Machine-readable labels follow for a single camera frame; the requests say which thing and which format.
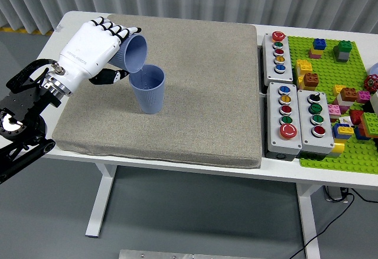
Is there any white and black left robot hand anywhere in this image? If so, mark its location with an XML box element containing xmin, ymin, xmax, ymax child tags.
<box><xmin>54</xmin><ymin>17</ymin><xmax>142</xmax><ymax>90</ymax></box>

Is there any blue ribbed cup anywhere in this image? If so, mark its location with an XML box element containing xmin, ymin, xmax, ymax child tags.
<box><xmin>108</xmin><ymin>34</ymin><xmax>148</xmax><ymax>74</ymax></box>
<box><xmin>129</xmin><ymin>64</ymin><xmax>165</xmax><ymax>115</ymax></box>

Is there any yellow floor tape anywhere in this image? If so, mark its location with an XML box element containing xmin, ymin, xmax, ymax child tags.
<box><xmin>0</xmin><ymin>25</ymin><xmax>57</xmax><ymax>35</ymax></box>

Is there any grey-brown mat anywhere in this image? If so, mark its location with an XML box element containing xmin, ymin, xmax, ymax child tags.
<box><xmin>51</xmin><ymin>14</ymin><xmax>263</xmax><ymax>170</ymax></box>

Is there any white table leg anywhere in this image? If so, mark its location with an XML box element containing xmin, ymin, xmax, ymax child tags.
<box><xmin>296</xmin><ymin>183</ymin><xmax>321</xmax><ymax>259</ymax></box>
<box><xmin>85</xmin><ymin>164</ymin><xmax>118</xmax><ymax>238</ymax></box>

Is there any grey five-button control box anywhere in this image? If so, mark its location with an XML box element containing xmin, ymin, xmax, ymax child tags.
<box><xmin>265</xmin><ymin>81</ymin><xmax>304</xmax><ymax>161</ymax></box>
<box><xmin>262</xmin><ymin>31</ymin><xmax>295</xmax><ymax>86</ymax></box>

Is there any brown toy brick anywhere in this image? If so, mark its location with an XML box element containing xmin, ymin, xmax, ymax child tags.
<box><xmin>303</xmin><ymin>72</ymin><xmax>320</xmax><ymax>88</ymax></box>
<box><xmin>340</xmin><ymin>87</ymin><xmax>358</xmax><ymax>102</ymax></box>

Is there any green studded baseplate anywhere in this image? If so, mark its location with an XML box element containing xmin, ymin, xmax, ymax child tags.
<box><xmin>286</xmin><ymin>35</ymin><xmax>378</xmax><ymax>175</ymax></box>

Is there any yellow round toy brick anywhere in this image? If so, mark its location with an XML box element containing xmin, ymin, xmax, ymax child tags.
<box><xmin>330</xmin><ymin>142</ymin><xmax>346</xmax><ymax>158</ymax></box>

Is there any red toy brick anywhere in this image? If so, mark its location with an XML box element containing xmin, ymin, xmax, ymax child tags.
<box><xmin>349</xmin><ymin>110</ymin><xmax>366</xmax><ymax>126</ymax></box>

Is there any magenta toy brick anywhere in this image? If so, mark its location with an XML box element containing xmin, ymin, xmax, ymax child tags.
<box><xmin>356</xmin><ymin>90</ymin><xmax>372</xmax><ymax>104</ymax></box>

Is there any red valve handwheel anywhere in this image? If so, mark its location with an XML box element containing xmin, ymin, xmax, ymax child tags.
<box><xmin>363</xmin><ymin>74</ymin><xmax>378</xmax><ymax>92</ymax></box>

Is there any grey power strip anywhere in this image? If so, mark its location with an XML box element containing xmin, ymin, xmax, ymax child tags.
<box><xmin>323</xmin><ymin>185</ymin><xmax>349</xmax><ymax>203</ymax></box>

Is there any large green toy brick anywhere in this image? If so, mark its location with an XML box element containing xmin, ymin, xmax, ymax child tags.
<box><xmin>360</xmin><ymin>112</ymin><xmax>378</xmax><ymax>139</ymax></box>

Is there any white block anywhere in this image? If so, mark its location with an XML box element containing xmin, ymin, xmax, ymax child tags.
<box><xmin>369</xmin><ymin>91</ymin><xmax>378</xmax><ymax>114</ymax></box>

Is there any grey selector switch control box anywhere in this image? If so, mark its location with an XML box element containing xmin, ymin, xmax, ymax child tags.
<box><xmin>296</xmin><ymin>89</ymin><xmax>336</xmax><ymax>158</ymax></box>

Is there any black power cable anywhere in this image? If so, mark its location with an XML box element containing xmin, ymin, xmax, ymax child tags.
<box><xmin>291</xmin><ymin>188</ymin><xmax>378</xmax><ymax>259</ymax></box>

